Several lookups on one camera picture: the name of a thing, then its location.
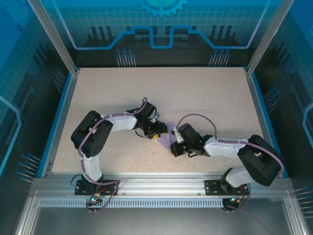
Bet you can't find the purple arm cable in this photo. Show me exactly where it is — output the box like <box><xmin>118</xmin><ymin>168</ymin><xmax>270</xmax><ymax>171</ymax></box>
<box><xmin>176</xmin><ymin>114</ymin><xmax>285</xmax><ymax>212</ymax></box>
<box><xmin>78</xmin><ymin>97</ymin><xmax>149</xmax><ymax>214</ymax></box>

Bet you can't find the lavender paper sheet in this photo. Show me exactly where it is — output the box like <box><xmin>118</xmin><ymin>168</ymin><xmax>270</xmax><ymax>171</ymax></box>
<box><xmin>156</xmin><ymin>121</ymin><xmax>177</xmax><ymax>154</ymax></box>

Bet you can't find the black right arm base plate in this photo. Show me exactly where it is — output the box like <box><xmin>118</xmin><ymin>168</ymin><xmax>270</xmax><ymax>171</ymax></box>
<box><xmin>204</xmin><ymin>179</ymin><xmax>250</xmax><ymax>196</ymax></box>

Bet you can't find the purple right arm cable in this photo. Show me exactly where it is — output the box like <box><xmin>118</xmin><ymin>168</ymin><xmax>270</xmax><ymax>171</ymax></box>
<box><xmin>176</xmin><ymin>114</ymin><xmax>285</xmax><ymax>212</ymax></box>

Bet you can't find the slotted aluminium cable duct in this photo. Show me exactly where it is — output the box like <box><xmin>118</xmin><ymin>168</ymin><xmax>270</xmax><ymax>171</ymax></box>
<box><xmin>38</xmin><ymin>198</ymin><xmax>227</xmax><ymax>209</ymax></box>

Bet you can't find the aluminium frame post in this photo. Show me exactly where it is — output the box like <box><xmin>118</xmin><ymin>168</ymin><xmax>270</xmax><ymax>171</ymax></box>
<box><xmin>246</xmin><ymin>0</ymin><xmax>287</xmax><ymax>76</ymax></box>
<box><xmin>27</xmin><ymin>0</ymin><xmax>80</xmax><ymax>76</ymax></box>

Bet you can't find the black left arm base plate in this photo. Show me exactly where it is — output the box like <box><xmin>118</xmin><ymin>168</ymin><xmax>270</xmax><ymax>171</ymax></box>
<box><xmin>74</xmin><ymin>179</ymin><xmax>121</xmax><ymax>196</ymax></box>

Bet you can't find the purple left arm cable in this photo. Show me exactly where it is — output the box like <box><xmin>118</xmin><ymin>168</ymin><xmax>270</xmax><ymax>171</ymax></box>
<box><xmin>78</xmin><ymin>97</ymin><xmax>149</xmax><ymax>214</ymax></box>

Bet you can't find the cable connector with green light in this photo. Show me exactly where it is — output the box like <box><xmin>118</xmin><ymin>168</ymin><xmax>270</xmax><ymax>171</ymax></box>
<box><xmin>228</xmin><ymin>195</ymin><xmax>246</xmax><ymax>204</ymax></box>
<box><xmin>89</xmin><ymin>192</ymin><xmax>102</xmax><ymax>204</ymax></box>

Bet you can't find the aluminium table side rail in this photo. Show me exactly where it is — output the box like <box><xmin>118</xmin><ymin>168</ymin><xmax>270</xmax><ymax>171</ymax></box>
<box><xmin>45</xmin><ymin>68</ymin><xmax>81</xmax><ymax>177</ymax></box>
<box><xmin>244</xmin><ymin>67</ymin><xmax>282</xmax><ymax>177</ymax></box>

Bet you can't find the aluminium lower frame rail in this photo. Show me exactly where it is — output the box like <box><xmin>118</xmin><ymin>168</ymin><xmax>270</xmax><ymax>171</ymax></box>
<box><xmin>283</xmin><ymin>197</ymin><xmax>307</xmax><ymax>235</ymax></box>
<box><xmin>14</xmin><ymin>195</ymin><xmax>40</xmax><ymax>235</ymax></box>

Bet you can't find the aluminium rail beam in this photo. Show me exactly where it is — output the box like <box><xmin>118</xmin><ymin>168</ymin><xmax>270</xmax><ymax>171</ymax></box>
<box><xmin>31</xmin><ymin>172</ymin><xmax>293</xmax><ymax>196</ymax></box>

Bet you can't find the blue table edge strip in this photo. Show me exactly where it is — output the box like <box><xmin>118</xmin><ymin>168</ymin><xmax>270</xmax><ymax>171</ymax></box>
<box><xmin>248</xmin><ymin>72</ymin><xmax>290</xmax><ymax>178</ymax></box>
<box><xmin>36</xmin><ymin>72</ymin><xmax>75</xmax><ymax>178</ymax></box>

